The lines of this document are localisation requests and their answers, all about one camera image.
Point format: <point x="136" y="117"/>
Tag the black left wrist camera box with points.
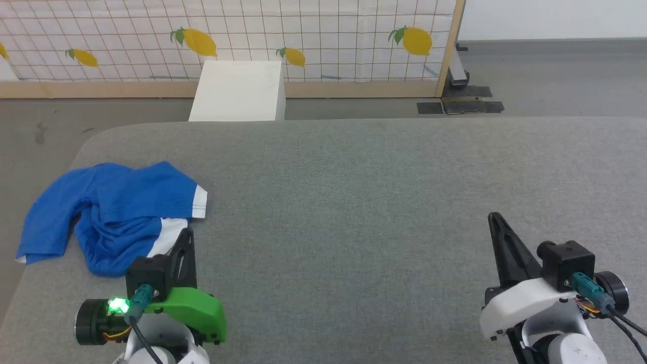
<point x="149" y="273"/>

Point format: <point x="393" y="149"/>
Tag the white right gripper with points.
<point x="525" y="301"/>

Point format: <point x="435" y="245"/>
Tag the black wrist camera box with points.
<point x="568" y="263"/>
<point x="149" y="273"/>

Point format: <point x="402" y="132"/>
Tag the black floor plate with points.
<point x="470" y="105"/>

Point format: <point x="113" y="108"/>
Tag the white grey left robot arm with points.
<point x="91" y="323"/>

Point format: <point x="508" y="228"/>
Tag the blue shorts with white trim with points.
<point x="126" y="202"/>

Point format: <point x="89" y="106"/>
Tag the white sheet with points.
<point x="6" y="71"/>

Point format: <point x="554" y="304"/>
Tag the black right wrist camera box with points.
<point x="568" y="263"/>

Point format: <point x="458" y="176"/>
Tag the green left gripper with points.
<point x="202" y="313"/>

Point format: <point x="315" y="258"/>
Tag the white box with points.
<point x="237" y="91"/>

